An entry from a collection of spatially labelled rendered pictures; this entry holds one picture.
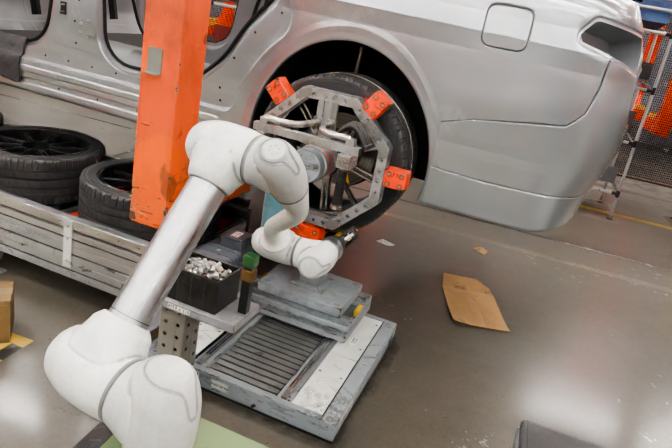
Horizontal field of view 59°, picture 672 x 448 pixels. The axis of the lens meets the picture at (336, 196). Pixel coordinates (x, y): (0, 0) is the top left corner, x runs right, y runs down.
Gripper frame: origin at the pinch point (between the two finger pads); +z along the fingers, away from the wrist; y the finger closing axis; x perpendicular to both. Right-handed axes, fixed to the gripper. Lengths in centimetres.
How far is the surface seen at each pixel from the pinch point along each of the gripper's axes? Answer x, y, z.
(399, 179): 7.6, 24.4, 9.2
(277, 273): -1, -56, 27
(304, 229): 9.9, -21.3, 8.3
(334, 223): 5.8, -8.5, 9.0
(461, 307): -73, -14, 100
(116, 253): 42, -87, -20
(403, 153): 15.2, 28.5, 17.8
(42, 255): 60, -124, -20
